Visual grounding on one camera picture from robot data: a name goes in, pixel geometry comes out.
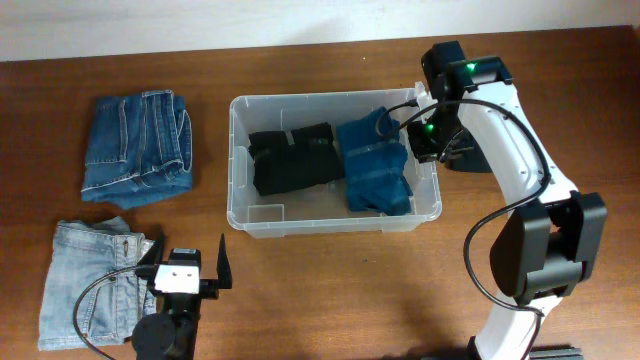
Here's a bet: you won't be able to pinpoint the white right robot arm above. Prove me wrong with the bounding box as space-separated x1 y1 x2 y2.
404 41 607 359

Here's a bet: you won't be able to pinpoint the clear plastic storage bin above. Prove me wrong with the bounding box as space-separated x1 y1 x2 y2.
227 83 442 238

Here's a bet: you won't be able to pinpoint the folded dark blue jeans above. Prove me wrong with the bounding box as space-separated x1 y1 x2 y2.
81 90 193 210

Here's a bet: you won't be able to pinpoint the black right camera cable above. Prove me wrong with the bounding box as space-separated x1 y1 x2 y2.
374 98 553 360

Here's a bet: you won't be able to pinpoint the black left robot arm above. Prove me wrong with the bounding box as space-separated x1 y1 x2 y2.
132 237 233 360

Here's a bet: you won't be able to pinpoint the black garment with tape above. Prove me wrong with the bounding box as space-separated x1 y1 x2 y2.
444 128 492 173

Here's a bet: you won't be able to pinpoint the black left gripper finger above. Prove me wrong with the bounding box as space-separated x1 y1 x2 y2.
138 230 165 266
216 234 233 289

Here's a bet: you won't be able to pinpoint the folded light blue jeans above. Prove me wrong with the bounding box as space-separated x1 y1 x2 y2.
38 217 157 351

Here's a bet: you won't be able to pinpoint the black camera cable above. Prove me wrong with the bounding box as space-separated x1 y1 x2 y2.
374 98 553 360
72 264 151 360

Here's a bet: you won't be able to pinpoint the black left camera cable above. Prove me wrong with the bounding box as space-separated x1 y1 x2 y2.
72 264 151 360

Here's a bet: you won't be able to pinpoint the teal blue shirt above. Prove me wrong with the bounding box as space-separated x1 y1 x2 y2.
336 107 413 216

